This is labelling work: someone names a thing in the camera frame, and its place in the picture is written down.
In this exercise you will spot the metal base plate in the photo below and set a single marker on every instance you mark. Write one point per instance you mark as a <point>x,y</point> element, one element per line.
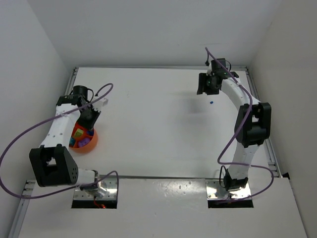
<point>106,191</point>
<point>215,192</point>

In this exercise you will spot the aluminium frame rail right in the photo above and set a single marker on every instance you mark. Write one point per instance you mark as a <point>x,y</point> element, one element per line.
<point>263,114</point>

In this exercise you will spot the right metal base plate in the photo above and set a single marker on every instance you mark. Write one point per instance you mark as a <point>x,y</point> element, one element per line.
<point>215,192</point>

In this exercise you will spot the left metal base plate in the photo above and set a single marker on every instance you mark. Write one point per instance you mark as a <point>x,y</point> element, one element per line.
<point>106,191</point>

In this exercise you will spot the aluminium frame rail left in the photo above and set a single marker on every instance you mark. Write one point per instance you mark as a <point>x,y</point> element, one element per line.
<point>30,183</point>

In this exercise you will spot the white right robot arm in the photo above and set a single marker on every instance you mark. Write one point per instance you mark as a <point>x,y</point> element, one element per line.
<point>252,125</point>

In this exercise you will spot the green lego brick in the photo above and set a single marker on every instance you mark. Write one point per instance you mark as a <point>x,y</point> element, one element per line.
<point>78,133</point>

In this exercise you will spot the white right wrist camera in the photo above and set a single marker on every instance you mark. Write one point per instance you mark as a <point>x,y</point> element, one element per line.
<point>209,70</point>

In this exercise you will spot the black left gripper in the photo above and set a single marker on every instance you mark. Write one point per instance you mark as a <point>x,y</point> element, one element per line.
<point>87,118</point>

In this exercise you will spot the aluminium frame rail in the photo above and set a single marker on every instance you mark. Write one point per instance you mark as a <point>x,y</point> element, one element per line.
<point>30,183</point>
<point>263,114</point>

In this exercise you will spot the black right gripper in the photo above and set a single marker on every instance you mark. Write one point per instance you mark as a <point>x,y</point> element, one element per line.
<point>201,84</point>

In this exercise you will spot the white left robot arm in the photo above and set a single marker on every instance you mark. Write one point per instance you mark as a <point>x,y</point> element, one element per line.
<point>52,162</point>

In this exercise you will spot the orange divided round container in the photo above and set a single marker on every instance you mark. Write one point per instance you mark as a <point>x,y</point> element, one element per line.
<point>89,147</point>

